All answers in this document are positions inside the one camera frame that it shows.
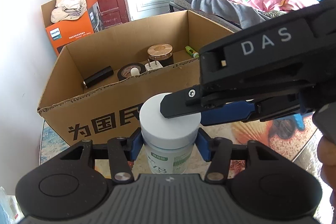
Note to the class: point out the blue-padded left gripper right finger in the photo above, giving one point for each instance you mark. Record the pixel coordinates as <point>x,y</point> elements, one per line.
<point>204,145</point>

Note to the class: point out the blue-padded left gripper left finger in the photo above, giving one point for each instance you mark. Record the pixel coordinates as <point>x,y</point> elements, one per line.
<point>134,145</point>

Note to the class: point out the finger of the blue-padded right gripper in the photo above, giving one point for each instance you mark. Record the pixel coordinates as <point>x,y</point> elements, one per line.
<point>231,112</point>

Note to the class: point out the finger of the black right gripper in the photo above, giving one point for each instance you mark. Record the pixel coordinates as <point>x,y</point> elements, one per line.
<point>183,102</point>

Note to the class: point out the white supplement bottle green label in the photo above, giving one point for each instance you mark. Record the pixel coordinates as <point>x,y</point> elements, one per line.
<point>168,142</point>

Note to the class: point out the green yellow tube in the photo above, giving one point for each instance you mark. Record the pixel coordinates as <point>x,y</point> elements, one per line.
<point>193,53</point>

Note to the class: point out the white USB wall charger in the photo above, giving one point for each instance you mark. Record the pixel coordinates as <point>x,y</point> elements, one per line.
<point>152,65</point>

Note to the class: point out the black jar with gold lid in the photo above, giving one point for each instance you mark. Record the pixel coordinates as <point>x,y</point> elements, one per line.
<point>162,53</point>

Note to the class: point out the black electrical tape roll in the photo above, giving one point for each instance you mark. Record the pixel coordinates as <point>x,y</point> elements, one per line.
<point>124,72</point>

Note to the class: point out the black cylinder with gold ring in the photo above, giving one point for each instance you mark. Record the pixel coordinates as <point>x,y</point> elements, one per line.
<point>98,77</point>

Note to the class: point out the green dropper bottle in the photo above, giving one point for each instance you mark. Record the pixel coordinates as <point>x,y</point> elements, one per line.
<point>135,71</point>

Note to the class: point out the person's right hand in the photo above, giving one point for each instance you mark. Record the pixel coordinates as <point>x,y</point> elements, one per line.
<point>326,152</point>

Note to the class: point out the patterned seashell table mat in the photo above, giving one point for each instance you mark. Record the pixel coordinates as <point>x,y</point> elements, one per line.
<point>295,138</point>

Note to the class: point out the grey quilt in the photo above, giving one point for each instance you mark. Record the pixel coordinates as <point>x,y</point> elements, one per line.
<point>241,15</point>

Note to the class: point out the large brown cardboard box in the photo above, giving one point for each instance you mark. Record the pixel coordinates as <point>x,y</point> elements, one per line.
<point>111,108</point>

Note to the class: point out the orange Philips appliance box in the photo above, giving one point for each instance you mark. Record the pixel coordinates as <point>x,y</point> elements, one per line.
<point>67,31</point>

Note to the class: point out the cream cloth in orange box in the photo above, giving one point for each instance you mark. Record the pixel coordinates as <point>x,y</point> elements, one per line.
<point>68,10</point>

